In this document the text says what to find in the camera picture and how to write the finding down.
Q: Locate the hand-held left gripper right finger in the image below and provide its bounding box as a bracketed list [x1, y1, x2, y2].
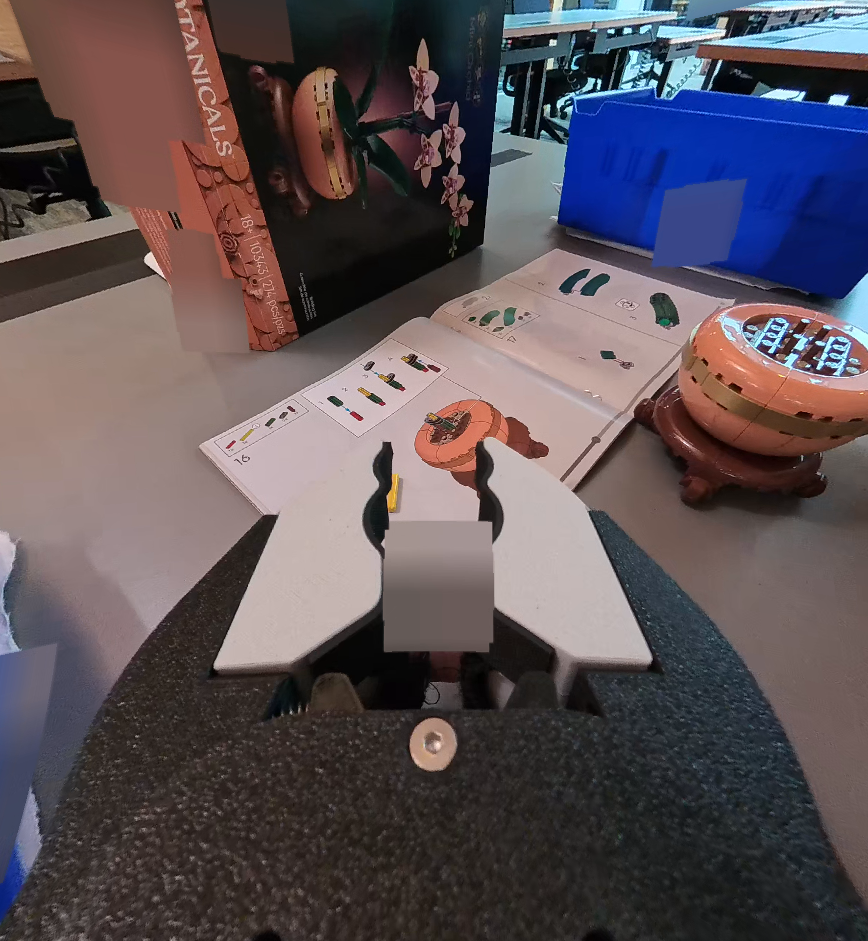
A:
[476, 438, 655, 673]

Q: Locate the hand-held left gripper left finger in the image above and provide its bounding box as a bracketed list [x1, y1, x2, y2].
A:
[212, 440, 395, 675]

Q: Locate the grey desk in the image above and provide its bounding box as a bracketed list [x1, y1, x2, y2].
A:
[0, 131, 868, 913]

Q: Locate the open instruction booklet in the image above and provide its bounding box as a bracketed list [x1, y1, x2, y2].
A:
[199, 248, 736, 516]

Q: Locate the peach brick flowerpot model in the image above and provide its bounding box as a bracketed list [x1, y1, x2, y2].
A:
[634, 303, 868, 510]

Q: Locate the orange floral toy box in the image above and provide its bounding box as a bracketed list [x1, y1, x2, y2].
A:
[131, 0, 506, 354]

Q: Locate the large blue plastic bin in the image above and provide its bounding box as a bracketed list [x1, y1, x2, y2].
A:
[557, 87, 868, 300]

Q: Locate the wooden top office table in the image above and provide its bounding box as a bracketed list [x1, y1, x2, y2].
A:
[502, 9, 729, 141]
[697, 18, 868, 104]

